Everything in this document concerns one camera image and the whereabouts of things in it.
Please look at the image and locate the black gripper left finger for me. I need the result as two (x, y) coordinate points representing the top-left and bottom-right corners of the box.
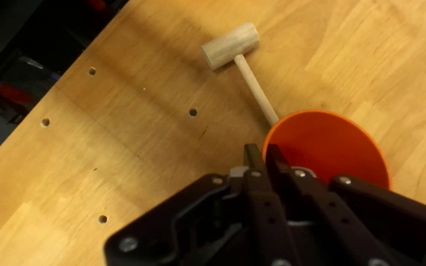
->
(105, 144), (296, 266)

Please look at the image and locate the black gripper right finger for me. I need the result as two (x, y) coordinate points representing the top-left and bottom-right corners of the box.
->
(267, 146), (426, 266)

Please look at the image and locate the orange plastic cup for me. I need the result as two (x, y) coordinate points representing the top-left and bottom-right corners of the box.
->
(262, 110), (391, 189)

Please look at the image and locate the small wooden mallet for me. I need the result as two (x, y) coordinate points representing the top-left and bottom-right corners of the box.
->
(202, 23), (278, 125)

